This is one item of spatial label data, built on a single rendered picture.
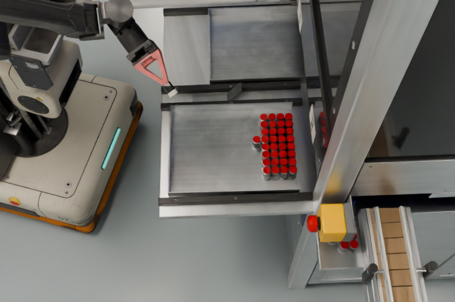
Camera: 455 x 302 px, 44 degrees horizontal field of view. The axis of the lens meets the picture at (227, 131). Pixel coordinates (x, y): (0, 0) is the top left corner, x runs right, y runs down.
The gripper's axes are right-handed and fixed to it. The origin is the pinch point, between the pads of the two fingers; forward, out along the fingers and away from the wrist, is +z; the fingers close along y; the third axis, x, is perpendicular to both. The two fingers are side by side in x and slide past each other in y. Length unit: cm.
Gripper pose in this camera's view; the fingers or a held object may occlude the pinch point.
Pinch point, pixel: (164, 80)
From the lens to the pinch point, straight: 130.3
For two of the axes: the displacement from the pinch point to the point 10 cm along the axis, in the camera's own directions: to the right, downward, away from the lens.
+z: 5.9, 8.0, 1.1
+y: 0.3, 1.1, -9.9
